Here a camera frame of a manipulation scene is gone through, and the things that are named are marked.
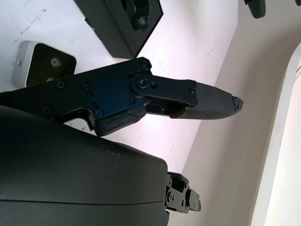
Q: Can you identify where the black box base with foam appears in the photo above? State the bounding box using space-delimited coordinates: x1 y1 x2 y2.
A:
74 0 164 58

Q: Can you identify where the small silver depth camera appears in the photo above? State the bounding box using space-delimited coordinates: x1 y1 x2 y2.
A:
11 40 77 88

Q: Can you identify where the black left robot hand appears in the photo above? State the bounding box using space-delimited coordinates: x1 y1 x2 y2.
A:
244 0 267 19

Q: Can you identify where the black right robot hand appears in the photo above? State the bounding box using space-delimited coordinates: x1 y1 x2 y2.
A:
0 56 245 226

